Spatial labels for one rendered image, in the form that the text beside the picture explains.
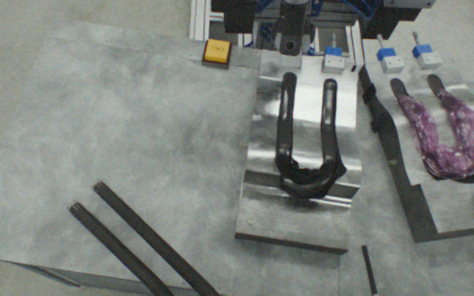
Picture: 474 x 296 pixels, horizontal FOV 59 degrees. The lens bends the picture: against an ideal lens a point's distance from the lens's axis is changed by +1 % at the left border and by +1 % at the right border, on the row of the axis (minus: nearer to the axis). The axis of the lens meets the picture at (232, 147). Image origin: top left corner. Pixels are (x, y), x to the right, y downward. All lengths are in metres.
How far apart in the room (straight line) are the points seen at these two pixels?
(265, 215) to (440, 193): 0.40
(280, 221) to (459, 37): 1.97
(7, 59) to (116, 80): 1.28
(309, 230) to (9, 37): 1.96
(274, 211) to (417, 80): 0.56
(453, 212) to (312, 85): 0.45
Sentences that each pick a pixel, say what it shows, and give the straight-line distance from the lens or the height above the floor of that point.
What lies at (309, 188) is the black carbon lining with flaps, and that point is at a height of 0.87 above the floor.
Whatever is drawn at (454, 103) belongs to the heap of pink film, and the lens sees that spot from 1.21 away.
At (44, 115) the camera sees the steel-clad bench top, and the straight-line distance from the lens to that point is 1.22.
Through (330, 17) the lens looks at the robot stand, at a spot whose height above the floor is 0.72.
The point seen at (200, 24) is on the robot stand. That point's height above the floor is 0.23.
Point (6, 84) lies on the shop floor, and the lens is 2.35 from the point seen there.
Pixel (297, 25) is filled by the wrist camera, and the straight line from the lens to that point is 0.95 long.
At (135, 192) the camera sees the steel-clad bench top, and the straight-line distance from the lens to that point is 1.07.
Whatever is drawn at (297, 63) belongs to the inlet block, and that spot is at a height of 0.91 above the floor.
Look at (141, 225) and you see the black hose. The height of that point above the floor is 0.87.
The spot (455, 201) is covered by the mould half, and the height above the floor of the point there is 0.91.
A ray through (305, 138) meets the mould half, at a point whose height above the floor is 0.91.
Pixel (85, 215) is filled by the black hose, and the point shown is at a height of 0.84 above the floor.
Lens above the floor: 1.79
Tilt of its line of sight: 65 degrees down
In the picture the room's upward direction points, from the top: 8 degrees clockwise
